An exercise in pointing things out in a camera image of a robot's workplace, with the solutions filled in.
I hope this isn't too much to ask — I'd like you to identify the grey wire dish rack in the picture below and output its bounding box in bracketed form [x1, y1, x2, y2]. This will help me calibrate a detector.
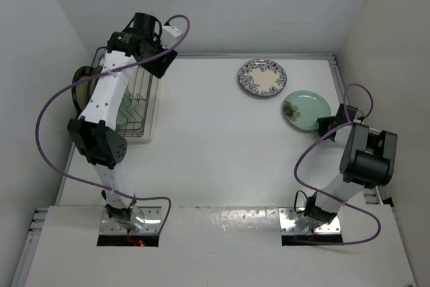
[71, 46, 159, 143]

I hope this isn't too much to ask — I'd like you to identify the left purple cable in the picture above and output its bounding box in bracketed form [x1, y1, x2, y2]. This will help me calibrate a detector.
[35, 14, 193, 237]

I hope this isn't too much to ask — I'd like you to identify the metal base plate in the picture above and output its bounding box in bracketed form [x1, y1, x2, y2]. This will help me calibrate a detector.
[278, 207, 341, 237]
[99, 206, 162, 236]

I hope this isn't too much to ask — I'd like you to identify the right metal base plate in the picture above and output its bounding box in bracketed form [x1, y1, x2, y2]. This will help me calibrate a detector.
[278, 207, 341, 237]

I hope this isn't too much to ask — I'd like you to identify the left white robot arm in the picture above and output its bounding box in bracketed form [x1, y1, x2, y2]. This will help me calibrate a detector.
[67, 13, 182, 232]

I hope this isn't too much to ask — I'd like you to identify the dark checkered rim plate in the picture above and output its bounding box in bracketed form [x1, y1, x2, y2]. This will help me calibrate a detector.
[71, 66, 93, 114]

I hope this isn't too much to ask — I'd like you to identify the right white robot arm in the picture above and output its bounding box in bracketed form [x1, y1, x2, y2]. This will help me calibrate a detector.
[299, 122, 398, 230]

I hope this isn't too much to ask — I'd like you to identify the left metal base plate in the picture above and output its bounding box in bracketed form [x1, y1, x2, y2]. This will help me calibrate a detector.
[99, 206, 162, 236]

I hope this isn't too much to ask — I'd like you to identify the teal flower plate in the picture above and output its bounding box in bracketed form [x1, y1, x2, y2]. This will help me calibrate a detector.
[116, 87, 135, 126]
[282, 90, 331, 131]

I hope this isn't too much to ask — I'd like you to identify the blue floral pattern plate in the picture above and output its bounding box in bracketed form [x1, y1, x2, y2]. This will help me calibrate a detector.
[238, 59, 288, 97]

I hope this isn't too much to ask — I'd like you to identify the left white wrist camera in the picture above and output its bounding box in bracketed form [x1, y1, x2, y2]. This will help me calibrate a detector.
[161, 25, 182, 49]

